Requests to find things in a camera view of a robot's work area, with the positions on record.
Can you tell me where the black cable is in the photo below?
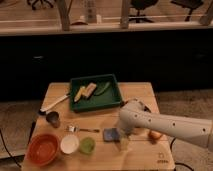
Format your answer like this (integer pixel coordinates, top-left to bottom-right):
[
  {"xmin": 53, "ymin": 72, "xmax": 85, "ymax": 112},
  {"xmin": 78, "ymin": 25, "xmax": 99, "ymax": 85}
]
[
  {"xmin": 0, "ymin": 120, "xmax": 37, "ymax": 169},
  {"xmin": 169, "ymin": 137, "xmax": 195, "ymax": 171}
]

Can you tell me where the red bowl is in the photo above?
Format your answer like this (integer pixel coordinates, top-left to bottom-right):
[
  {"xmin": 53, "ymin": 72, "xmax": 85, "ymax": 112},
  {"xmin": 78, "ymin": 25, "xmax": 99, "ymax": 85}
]
[{"xmin": 27, "ymin": 133, "xmax": 59, "ymax": 166}]

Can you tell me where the yellow corn cob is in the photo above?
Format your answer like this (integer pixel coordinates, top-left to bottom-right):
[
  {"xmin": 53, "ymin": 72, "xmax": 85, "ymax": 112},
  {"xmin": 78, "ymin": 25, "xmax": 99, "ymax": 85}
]
[{"xmin": 74, "ymin": 86, "xmax": 85, "ymax": 102}]

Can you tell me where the black cable left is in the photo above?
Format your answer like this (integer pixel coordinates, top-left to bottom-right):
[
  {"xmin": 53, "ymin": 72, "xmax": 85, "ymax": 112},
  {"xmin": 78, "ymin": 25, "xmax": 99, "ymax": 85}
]
[{"xmin": 0, "ymin": 120, "xmax": 37, "ymax": 169}]

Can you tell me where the black cable right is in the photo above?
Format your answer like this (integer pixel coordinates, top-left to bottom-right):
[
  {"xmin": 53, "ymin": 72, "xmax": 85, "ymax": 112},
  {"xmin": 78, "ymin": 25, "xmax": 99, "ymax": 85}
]
[{"xmin": 169, "ymin": 137, "xmax": 195, "ymax": 171}]

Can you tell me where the blue sponge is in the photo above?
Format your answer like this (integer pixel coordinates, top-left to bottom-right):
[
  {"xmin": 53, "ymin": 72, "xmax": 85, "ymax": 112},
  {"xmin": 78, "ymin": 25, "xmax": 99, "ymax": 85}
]
[{"xmin": 103, "ymin": 128, "xmax": 119, "ymax": 142}]

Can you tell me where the green tray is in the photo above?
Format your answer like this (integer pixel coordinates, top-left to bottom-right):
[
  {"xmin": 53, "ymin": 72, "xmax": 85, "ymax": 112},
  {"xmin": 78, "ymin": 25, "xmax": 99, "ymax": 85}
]
[{"xmin": 70, "ymin": 74, "xmax": 123, "ymax": 113}]

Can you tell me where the green pepper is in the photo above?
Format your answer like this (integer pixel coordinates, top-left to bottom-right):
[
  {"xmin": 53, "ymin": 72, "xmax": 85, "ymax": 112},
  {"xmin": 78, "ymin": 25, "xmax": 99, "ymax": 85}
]
[{"xmin": 94, "ymin": 82, "xmax": 110, "ymax": 96}]

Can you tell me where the white handled knife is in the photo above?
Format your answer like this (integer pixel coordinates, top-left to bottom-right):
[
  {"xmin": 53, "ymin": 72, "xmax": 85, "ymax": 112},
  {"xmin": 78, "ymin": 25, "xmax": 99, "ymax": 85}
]
[{"xmin": 38, "ymin": 93, "xmax": 70, "ymax": 115}]

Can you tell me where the wooden table leg middle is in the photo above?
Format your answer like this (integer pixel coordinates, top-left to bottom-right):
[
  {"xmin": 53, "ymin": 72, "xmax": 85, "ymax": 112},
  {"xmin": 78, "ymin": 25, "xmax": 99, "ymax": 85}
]
[{"xmin": 120, "ymin": 0, "xmax": 131, "ymax": 29}]

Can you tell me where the dark metal cup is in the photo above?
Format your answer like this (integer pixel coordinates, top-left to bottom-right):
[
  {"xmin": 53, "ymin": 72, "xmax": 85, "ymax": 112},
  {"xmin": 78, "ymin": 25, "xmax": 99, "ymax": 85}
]
[{"xmin": 46, "ymin": 111, "xmax": 60, "ymax": 128}]

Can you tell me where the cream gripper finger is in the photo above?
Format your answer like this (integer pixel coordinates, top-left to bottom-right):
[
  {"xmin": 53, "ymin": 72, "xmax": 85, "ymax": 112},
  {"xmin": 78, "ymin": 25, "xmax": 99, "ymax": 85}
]
[{"xmin": 119, "ymin": 132, "xmax": 129, "ymax": 150}]

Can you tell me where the black office chair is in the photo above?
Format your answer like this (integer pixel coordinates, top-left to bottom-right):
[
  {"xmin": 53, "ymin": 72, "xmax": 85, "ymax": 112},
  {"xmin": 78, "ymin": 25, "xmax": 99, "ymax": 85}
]
[{"xmin": 129, "ymin": 0, "xmax": 158, "ymax": 23}]

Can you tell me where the wooden table leg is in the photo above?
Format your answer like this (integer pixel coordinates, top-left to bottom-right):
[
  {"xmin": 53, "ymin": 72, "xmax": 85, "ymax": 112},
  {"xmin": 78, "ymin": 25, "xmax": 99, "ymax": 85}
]
[
  {"xmin": 56, "ymin": 0, "xmax": 70, "ymax": 31},
  {"xmin": 120, "ymin": 0, "xmax": 131, "ymax": 29}
]

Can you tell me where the tan bread piece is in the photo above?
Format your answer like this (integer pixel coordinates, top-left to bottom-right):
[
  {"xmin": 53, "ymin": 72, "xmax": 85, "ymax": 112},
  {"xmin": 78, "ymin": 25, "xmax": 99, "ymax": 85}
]
[{"xmin": 82, "ymin": 83, "xmax": 97, "ymax": 99}]

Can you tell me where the yellow orange fruit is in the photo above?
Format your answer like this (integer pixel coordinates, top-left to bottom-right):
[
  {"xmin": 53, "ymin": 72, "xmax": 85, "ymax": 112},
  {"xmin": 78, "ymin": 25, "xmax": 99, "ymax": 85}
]
[{"xmin": 148, "ymin": 131, "xmax": 163, "ymax": 140}]

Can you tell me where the white small bowl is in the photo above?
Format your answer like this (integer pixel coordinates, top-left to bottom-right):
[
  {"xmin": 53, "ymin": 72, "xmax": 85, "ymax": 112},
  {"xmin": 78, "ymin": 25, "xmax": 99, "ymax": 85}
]
[{"xmin": 60, "ymin": 134, "xmax": 79, "ymax": 154}]

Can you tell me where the wooden table leg left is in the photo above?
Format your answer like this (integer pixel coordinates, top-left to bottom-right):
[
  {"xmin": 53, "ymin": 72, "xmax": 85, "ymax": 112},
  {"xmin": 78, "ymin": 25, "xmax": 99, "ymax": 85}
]
[{"xmin": 56, "ymin": 0, "xmax": 70, "ymax": 31}]

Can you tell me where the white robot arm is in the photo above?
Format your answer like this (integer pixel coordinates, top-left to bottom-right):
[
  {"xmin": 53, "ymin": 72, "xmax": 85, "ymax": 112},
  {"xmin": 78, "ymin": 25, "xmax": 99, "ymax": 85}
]
[{"xmin": 117, "ymin": 99, "xmax": 213, "ymax": 152}]

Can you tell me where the green small cup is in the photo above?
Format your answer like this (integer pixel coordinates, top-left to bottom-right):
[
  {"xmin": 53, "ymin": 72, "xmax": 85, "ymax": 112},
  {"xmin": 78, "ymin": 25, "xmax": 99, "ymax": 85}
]
[{"xmin": 79, "ymin": 137, "xmax": 95, "ymax": 155}]

